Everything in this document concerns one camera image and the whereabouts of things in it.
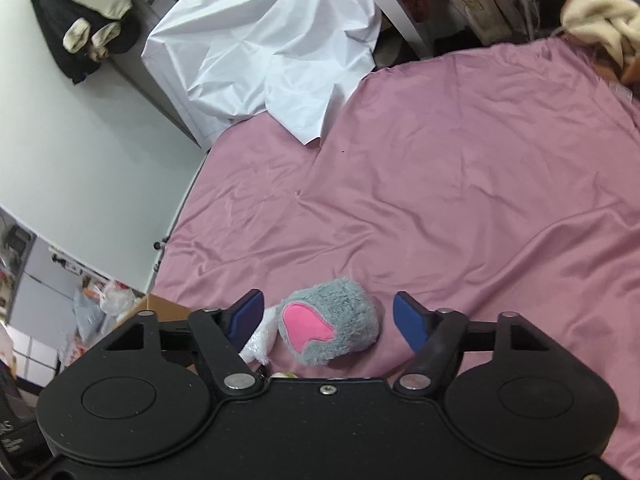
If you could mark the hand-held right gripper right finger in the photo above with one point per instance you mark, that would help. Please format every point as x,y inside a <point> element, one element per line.
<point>407,321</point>

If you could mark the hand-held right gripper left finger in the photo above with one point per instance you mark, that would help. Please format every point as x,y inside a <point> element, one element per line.
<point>247,316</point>

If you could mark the white bubble wrap packet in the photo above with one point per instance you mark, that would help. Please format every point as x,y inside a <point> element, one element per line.
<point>260,342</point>

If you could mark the grey plush toy pink ear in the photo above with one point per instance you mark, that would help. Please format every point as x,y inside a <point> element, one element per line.
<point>345,310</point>

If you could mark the brown cardboard box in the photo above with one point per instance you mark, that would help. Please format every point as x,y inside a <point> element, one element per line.
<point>165,306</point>

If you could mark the black door stopper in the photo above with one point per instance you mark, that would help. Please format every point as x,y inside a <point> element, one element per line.
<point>160,245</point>

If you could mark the white plastic bag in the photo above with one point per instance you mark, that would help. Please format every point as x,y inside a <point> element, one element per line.
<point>115,297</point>

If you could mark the grey plastic bag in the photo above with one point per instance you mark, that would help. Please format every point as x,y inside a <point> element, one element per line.
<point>90,317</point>

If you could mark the pink bed sheet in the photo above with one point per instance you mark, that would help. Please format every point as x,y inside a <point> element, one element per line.
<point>450,185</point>

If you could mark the white floor cabinet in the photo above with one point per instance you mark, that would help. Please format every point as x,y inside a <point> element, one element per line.
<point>35,290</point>

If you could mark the white cover sheet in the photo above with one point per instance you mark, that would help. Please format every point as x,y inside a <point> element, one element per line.
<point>265,55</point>

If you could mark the grey door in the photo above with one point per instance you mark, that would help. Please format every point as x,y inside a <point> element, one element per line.
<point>165,60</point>

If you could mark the white desk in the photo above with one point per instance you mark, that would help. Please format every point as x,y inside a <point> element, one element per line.
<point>387,2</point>

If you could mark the black and cream hanging jacket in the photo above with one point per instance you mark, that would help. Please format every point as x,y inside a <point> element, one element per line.
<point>75,15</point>

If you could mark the cream fleece blanket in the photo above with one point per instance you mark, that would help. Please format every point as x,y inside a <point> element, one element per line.
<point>597,15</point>

